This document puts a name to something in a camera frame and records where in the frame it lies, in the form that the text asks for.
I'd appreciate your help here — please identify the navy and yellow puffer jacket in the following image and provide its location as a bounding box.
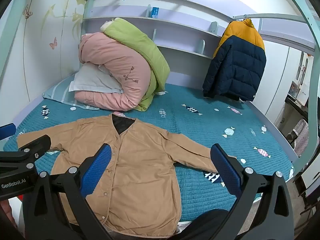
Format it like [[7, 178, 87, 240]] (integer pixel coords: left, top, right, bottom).
[[202, 19, 267, 103]]

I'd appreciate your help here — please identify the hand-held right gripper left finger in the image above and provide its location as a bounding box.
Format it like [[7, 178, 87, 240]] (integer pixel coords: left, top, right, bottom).
[[22, 144, 112, 240]]

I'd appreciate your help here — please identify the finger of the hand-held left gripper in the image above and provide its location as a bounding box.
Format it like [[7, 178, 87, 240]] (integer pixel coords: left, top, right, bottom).
[[0, 123, 16, 141], [0, 134, 52, 172]]

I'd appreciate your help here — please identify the mint green bunk bed frame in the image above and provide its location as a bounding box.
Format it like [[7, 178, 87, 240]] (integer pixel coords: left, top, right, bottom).
[[91, 0, 320, 179]]

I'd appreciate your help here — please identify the green quilt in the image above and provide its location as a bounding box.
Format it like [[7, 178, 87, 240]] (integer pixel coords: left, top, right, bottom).
[[100, 17, 171, 112]]

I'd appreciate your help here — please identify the white pillow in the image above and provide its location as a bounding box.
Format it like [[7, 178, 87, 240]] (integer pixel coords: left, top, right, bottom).
[[69, 62, 123, 95]]

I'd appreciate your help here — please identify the white wardrobe with butterfly stickers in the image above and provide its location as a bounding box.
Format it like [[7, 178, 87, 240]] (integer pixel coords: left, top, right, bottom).
[[0, 0, 91, 107]]

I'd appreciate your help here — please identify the white headboard shelf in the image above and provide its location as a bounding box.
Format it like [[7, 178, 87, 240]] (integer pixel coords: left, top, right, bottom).
[[82, 0, 227, 87]]

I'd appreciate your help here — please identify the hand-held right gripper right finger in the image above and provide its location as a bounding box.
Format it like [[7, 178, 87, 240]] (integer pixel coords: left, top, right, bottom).
[[211, 144, 303, 240]]

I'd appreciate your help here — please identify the tan button-up jacket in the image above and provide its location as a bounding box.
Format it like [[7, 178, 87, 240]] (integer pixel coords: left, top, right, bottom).
[[16, 112, 237, 238]]

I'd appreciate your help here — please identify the pink quilt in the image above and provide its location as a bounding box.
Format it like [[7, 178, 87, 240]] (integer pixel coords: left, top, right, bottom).
[[74, 32, 157, 111]]

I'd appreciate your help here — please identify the dark desk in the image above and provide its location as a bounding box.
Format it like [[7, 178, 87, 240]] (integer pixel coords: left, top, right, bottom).
[[284, 95, 310, 121]]

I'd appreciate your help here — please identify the teal candy-print bed sheet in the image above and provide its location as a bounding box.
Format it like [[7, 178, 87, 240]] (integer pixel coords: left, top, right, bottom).
[[4, 82, 294, 222]]

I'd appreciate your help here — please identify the striped light blue pillow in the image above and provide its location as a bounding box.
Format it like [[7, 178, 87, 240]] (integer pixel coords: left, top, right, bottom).
[[42, 74, 100, 111]]

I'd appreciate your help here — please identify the white cabinet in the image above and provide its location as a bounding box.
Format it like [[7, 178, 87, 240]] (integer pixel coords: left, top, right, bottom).
[[259, 36, 303, 127]]

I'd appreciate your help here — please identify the pink patterned cloth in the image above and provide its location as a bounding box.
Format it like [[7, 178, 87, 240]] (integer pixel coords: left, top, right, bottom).
[[287, 118, 310, 156]]

